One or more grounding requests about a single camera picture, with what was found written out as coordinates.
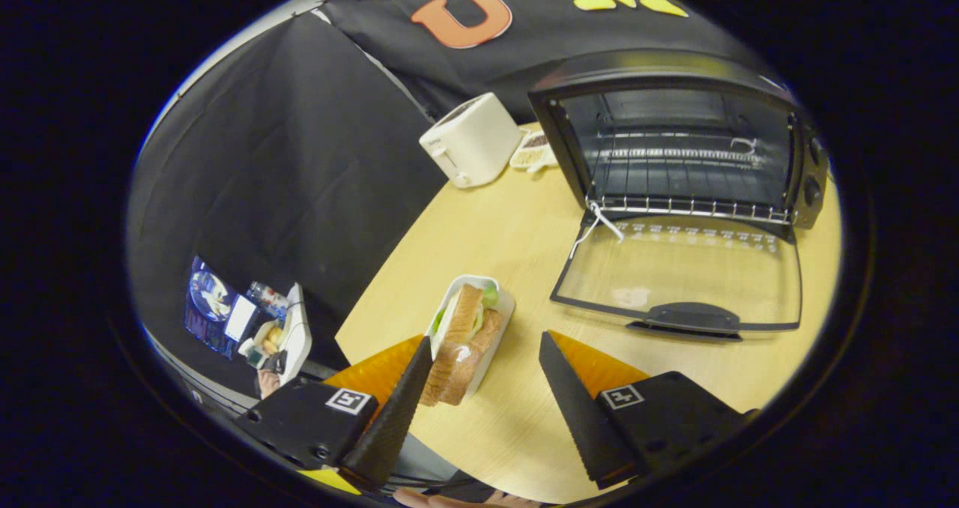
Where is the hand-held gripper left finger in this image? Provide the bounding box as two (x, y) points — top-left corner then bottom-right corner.
(235, 334), (435, 494)

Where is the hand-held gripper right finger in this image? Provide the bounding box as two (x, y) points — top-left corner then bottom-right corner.
(538, 330), (759, 490)

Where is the white bread sandwich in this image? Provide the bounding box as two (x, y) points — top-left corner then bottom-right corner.
(420, 283), (504, 408)

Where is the black toaster oven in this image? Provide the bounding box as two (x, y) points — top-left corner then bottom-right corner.
(528, 49), (831, 342)

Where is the white pop-up toaster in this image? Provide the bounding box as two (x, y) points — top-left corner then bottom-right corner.
(419, 92), (523, 189)

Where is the white tray with items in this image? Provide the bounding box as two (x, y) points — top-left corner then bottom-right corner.
(238, 282), (313, 385)

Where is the white rectangular tray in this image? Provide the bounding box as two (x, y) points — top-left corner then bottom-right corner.
(425, 274), (516, 404)

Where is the blue printed box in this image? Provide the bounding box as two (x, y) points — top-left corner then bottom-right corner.
(184, 255), (259, 360)

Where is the white string tag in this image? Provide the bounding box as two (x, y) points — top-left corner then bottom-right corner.
(569, 201), (625, 260)

